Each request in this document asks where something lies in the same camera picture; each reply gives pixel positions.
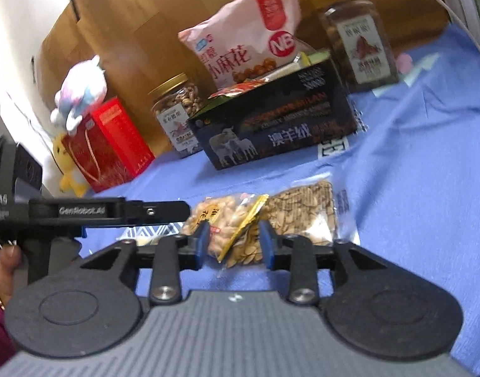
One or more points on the pink white snack bag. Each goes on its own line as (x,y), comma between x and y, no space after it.
(240,35)

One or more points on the person's left hand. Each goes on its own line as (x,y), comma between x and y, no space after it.
(10,261)

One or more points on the clear nut jar gold lid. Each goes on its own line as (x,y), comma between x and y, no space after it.
(173,106)

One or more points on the yellow duck plush toy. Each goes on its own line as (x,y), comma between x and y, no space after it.
(69,176)

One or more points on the peanut packet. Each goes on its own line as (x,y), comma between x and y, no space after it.
(220,220)

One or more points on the clear seed packet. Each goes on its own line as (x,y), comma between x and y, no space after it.
(303,208)

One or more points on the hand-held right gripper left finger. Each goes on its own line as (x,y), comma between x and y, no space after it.
(200,243)

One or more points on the light wooden board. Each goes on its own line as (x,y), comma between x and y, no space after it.
(145,27)

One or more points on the small pink object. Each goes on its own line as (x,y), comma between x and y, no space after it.
(404,62)

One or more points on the blue bed sheet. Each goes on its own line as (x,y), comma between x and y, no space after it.
(401,184)

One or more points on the pink white plush toy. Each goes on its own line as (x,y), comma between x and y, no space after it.
(81,90)

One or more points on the dark wooden headboard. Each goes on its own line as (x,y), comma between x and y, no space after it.
(401,8)

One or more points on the red gift box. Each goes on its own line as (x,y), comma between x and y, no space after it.
(110,145)

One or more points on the black tape strip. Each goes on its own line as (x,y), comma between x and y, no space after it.
(75,4)

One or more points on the dark snack jar gold lid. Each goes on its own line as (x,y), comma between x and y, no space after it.
(357,47)

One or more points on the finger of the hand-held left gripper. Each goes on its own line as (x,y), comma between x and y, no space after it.
(161,212)

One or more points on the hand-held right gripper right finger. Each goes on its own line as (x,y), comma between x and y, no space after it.
(265,243)

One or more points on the dark cardboard box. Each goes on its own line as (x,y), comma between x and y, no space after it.
(283,133)

